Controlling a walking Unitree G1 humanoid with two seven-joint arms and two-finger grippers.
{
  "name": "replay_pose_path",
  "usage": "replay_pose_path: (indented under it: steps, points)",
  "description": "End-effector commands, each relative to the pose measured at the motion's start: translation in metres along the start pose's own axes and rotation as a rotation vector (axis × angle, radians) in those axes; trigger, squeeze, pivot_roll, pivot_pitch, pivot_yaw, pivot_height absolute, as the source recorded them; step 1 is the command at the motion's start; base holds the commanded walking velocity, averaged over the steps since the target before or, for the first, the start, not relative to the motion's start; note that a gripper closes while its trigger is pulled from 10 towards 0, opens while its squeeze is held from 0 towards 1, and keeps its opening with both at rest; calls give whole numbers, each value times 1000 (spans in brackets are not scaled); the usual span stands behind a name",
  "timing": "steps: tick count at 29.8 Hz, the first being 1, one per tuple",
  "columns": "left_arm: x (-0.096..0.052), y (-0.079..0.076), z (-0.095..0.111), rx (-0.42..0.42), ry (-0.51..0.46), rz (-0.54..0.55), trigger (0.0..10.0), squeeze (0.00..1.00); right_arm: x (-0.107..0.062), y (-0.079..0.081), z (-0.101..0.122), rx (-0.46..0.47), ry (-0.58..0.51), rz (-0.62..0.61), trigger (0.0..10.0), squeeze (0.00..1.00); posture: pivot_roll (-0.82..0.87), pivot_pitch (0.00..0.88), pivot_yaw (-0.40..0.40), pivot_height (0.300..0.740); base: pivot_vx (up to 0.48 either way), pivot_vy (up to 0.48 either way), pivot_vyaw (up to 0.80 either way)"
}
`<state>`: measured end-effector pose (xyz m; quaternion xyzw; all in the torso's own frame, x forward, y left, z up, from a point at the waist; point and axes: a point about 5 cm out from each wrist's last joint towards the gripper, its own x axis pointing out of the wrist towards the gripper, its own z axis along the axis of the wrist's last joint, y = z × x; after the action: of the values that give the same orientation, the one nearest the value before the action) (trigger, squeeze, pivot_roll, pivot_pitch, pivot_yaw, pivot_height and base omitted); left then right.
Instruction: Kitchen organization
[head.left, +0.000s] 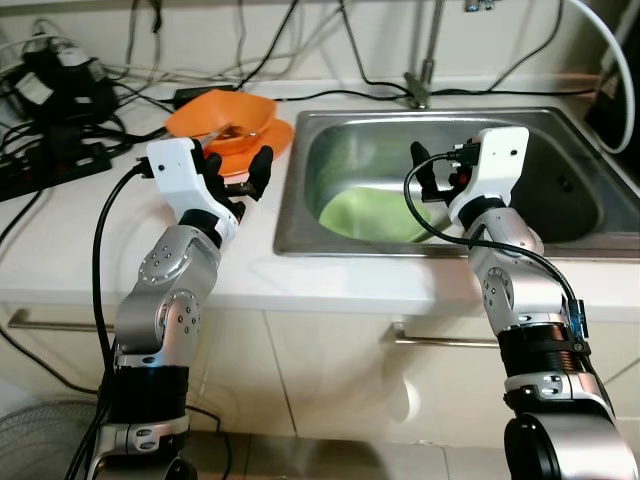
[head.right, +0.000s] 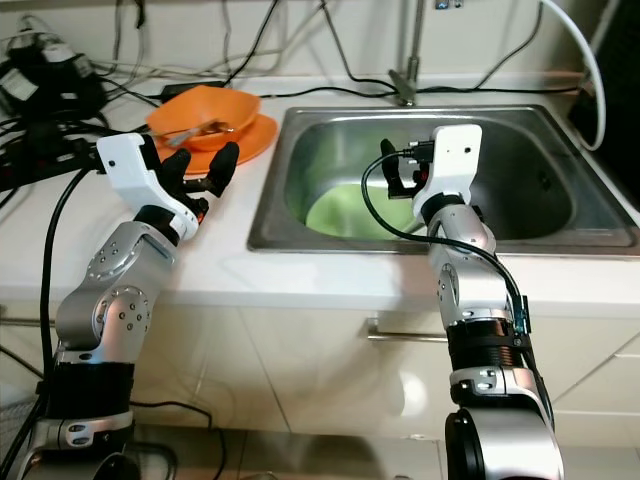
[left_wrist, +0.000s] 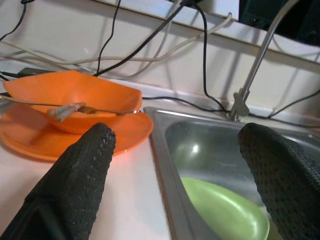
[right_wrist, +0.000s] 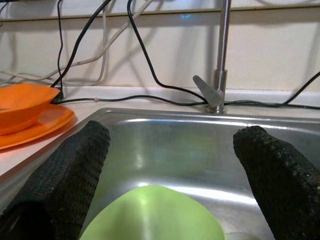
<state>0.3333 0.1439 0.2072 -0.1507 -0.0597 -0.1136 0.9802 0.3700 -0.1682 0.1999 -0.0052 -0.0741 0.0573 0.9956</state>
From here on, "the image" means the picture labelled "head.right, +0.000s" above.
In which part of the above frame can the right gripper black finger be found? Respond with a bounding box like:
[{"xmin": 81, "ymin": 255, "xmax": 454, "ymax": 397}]
[{"xmin": 380, "ymin": 140, "xmax": 407, "ymax": 197}]

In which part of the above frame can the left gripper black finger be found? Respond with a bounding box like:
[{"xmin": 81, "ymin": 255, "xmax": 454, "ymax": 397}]
[
  {"xmin": 206, "ymin": 142, "xmax": 241, "ymax": 196},
  {"xmin": 160, "ymin": 148, "xmax": 189, "ymax": 196}
]

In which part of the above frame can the metal spoon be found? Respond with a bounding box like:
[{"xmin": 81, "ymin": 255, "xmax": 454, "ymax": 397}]
[{"xmin": 165, "ymin": 120, "xmax": 241, "ymax": 149}]

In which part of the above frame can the orange plastic plate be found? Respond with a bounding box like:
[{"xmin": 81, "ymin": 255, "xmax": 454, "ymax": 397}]
[{"xmin": 195, "ymin": 113, "xmax": 278, "ymax": 171}]

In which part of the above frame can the metal kitchen faucet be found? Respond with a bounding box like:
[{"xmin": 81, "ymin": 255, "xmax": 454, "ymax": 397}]
[{"xmin": 390, "ymin": 0, "xmax": 429, "ymax": 106}]

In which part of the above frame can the white kitchen cabinet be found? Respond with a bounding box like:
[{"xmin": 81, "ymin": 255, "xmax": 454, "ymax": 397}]
[{"xmin": 0, "ymin": 295, "xmax": 640, "ymax": 451}]

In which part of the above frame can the green plastic bowl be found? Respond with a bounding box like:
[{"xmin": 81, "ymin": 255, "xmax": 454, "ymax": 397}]
[{"xmin": 305, "ymin": 183, "xmax": 436, "ymax": 241}]

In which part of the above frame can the small black power brick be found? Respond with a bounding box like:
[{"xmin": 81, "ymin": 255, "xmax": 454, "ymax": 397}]
[{"xmin": 160, "ymin": 82, "xmax": 211, "ymax": 99}]

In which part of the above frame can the stainless steel sink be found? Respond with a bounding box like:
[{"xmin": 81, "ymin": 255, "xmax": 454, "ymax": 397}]
[{"xmin": 248, "ymin": 105, "xmax": 640, "ymax": 258}]

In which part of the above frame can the black power strip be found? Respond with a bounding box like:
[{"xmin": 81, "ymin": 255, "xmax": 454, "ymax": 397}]
[{"xmin": 0, "ymin": 140, "xmax": 101, "ymax": 191}]

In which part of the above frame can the black labelled power adapter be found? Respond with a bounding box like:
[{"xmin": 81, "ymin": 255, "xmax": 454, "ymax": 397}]
[{"xmin": 0, "ymin": 35, "xmax": 106, "ymax": 121}]

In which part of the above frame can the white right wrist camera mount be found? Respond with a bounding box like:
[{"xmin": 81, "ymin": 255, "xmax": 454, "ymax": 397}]
[{"xmin": 415, "ymin": 123, "xmax": 483, "ymax": 216}]

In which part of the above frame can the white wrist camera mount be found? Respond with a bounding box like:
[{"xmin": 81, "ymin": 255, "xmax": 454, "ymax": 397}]
[
  {"xmin": 97, "ymin": 133, "xmax": 199, "ymax": 241},
  {"xmin": 415, "ymin": 123, "xmax": 483, "ymax": 216}
]

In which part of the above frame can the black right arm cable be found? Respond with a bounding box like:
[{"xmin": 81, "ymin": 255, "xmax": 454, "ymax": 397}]
[{"xmin": 360, "ymin": 155, "xmax": 531, "ymax": 331}]

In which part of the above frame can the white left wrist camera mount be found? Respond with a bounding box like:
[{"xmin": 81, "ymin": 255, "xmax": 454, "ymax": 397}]
[{"xmin": 97, "ymin": 133, "xmax": 199, "ymax": 241}]

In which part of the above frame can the long black power cable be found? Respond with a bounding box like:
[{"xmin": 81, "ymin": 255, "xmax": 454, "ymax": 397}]
[{"xmin": 210, "ymin": 82, "xmax": 581, "ymax": 101}]

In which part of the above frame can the metal cabinet handle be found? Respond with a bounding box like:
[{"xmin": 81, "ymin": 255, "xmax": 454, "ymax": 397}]
[
  {"xmin": 0, "ymin": 315, "xmax": 61, "ymax": 331},
  {"xmin": 368, "ymin": 318, "xmax": 456, "ymax": 346}
]

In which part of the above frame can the white water hose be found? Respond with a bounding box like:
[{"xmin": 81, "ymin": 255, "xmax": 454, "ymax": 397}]
[{"xmin": 540, "ymin": 0, "xmax": 606, "ymax": 151}]

